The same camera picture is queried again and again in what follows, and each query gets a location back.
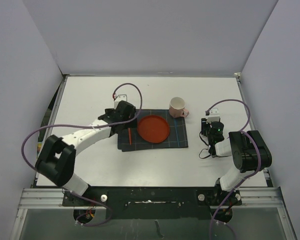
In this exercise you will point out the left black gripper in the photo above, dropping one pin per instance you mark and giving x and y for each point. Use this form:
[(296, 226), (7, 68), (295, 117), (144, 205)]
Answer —
[(131, 124)]

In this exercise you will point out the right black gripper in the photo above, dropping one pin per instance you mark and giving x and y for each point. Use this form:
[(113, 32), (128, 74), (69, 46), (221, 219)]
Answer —
[(205, 126)]

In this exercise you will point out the orange plastic fork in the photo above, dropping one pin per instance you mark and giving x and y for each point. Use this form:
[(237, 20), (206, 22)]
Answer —
[(130, 136)]

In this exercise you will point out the dark checked cloth placemat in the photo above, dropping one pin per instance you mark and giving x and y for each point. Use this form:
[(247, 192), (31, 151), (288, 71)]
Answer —
[(139, 144)]

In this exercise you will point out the orange round plate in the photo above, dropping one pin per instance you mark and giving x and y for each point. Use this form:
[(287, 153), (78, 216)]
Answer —
[(153, 129)]

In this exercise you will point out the pink white mug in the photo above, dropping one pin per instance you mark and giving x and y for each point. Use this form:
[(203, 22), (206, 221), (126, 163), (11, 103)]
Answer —
[(177, 108)]

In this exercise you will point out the blue plastic knife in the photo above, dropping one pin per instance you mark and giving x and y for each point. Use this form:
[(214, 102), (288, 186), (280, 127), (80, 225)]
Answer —
[(176, 132)]

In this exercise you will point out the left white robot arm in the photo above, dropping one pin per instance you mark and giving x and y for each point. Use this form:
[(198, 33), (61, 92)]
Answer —
[(57, 158)]

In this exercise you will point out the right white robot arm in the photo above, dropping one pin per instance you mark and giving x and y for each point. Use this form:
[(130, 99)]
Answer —
[(248, 150)]

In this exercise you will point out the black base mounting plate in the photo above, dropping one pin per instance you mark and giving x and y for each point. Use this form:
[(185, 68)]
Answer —
[(159, 211)]

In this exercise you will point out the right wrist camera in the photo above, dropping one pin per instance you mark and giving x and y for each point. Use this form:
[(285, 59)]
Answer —
[(212, 115)]

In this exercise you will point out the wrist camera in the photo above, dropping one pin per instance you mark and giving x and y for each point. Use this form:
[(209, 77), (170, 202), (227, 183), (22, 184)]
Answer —
[(119, 98), (212, 115)]

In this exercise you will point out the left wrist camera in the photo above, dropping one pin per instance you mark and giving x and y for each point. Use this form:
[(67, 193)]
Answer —
[(119, 98)]

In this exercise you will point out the aluminium frame rail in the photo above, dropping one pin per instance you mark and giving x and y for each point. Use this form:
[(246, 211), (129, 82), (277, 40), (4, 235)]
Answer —
[(40, 198)]

